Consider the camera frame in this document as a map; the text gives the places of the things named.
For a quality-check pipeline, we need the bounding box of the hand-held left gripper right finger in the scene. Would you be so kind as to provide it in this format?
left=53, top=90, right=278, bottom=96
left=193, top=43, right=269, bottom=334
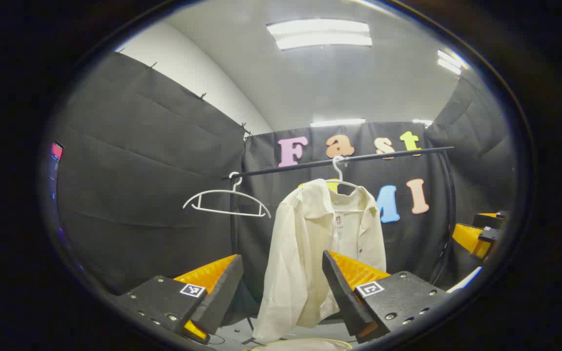
left=322, top=250, right=452, bottom=344

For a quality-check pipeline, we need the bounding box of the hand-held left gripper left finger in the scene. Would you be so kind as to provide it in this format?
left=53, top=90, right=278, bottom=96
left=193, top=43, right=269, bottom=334
left=115, top=253, right=244, bottom=345

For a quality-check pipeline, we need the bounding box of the cream button shirt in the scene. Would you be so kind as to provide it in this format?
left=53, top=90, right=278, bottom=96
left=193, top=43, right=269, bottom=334
left=253, top=178, right=387, bottom=343

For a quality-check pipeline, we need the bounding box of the yellow rimmed laundry hamper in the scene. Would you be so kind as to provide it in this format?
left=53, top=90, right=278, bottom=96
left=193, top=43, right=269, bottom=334
left=244, top=337, right=355, bottom=351

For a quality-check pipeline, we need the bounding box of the white plastic hanger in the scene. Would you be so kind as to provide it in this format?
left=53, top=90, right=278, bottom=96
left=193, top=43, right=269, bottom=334
left=182, top=172, right=272, bottom=218
left=324, top=155, right=367, bottom=214

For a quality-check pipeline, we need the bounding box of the black clothes rack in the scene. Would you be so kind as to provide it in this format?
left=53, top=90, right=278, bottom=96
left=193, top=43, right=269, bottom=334
left=222, top=145, right=458, bottom=344

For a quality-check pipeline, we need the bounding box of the small ceiling light panel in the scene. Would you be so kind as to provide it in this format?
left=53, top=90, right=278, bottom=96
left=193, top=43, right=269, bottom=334
left=437, top=49, right=463, bottom=75

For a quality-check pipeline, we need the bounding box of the long ceiling light strip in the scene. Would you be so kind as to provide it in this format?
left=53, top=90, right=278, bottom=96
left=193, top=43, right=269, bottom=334
left=310, top=118, right=366, bottom=128

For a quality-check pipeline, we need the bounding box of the lit device screen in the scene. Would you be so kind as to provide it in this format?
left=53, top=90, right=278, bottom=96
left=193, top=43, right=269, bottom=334
left=48, top=140, right=65, bottom=200

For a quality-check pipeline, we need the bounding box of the large ceiling light panel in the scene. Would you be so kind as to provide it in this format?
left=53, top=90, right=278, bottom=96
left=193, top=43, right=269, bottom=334
left=266, top=19, right=373, bottom=51

